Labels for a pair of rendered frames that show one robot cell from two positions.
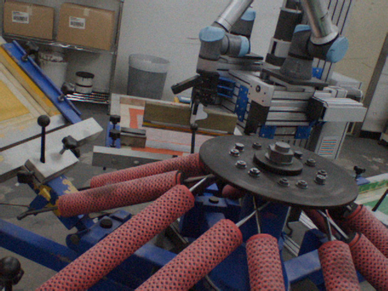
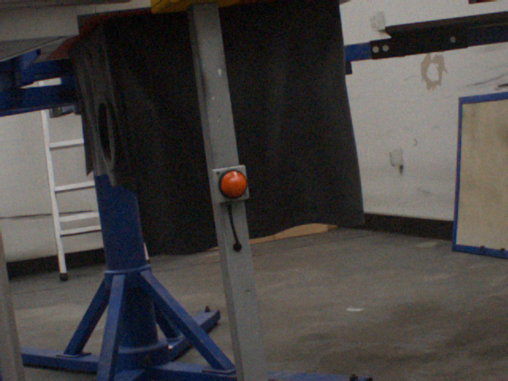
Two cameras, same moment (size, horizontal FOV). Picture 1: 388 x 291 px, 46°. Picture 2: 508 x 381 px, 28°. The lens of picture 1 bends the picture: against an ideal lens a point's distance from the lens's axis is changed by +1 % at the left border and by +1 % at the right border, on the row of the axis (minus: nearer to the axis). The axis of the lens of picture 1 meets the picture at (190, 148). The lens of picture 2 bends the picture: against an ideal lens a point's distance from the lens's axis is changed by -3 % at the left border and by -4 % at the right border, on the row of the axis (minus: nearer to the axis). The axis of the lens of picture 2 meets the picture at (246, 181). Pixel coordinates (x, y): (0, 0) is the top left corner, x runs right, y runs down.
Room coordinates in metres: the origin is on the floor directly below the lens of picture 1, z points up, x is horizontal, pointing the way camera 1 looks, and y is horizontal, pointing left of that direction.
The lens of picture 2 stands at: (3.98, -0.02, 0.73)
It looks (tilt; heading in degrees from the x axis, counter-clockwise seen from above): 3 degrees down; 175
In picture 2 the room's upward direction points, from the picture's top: 8 degrees counter-clockwise
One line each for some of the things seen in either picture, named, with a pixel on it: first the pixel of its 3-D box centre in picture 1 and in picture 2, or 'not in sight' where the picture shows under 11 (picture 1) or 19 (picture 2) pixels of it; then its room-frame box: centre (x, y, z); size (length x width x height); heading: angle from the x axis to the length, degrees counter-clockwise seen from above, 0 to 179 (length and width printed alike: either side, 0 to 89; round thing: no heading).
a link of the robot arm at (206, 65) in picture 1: (207, 64); not in sight; (1.64, 0.00, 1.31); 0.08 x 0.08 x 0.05
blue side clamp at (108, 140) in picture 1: (112, 144); not in sight; (1.52, 0.28, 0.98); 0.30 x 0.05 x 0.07; 13
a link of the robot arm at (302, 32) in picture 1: (306, 39); not in sight; (2.11, -0.42, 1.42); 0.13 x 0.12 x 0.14; 38
